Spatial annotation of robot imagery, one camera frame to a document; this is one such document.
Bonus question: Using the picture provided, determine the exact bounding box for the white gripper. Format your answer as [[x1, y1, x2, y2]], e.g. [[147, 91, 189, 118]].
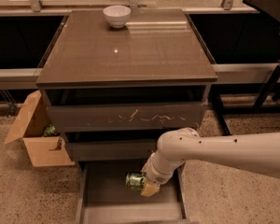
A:
[[141, 159, 172, 197]]

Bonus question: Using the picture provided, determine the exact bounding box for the green soda can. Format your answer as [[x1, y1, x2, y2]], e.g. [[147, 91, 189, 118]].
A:
[[126, 172, 146, 191]]

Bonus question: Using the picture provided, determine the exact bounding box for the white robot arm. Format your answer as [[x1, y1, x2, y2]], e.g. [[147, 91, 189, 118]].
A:
[[141, 128, 280, 197]]

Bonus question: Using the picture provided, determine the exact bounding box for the bottom grey drawer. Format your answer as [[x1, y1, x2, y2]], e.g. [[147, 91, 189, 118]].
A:
[[76, 160, 190, 224]]

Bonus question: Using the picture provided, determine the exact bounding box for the grey drawer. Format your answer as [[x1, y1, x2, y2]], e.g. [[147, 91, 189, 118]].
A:
[[65, 129, 171, 161], [42, 85, 207, 133], [76, 160, 190, 224]]

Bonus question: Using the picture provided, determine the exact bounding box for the middle grey drawer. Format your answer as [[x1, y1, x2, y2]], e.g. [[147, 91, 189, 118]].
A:
[[65, 129, 171, 161]]

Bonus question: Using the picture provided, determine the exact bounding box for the top grey drawer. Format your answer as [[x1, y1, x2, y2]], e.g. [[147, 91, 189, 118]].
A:
[[42, 85, 207, 133]]

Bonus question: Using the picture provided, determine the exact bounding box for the grey drawer cabinet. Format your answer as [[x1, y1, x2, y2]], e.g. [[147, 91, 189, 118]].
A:
[[35, 8, 218, 224]]

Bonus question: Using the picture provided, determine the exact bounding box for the cardboard box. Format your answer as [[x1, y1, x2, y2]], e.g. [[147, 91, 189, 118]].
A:
[[5, 91, 75, 167]]

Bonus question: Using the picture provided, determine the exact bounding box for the green item in box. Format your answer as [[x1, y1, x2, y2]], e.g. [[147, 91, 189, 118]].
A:
[[43, 124, 59, 137]]

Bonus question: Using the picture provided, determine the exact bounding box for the white ceramic bowl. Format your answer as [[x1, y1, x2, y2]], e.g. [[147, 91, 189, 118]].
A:
[[103, 6, 131, 28]]

